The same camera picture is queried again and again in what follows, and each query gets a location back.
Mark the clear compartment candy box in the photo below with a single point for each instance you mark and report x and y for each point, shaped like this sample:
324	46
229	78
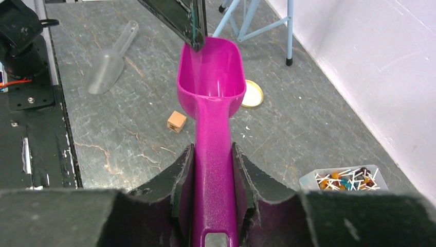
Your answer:
355	178

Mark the magenta plastic scoop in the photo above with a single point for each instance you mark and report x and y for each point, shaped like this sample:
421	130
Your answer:
210	88

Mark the clear plastic scoop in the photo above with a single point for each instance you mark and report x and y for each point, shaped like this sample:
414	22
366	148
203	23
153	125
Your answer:
108	64

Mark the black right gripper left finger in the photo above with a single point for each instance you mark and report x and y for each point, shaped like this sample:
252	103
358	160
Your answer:
157	213

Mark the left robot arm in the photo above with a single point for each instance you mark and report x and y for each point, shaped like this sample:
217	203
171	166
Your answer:
21	26

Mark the wooden letter cube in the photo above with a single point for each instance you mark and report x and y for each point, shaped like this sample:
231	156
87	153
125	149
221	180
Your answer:
176	121

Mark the gold jar lid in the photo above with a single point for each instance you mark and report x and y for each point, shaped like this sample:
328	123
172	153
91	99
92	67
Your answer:
253	96

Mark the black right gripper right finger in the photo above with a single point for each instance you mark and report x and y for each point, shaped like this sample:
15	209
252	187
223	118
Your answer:
271	214

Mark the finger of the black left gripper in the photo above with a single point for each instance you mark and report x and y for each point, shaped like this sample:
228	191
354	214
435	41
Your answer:
186	18

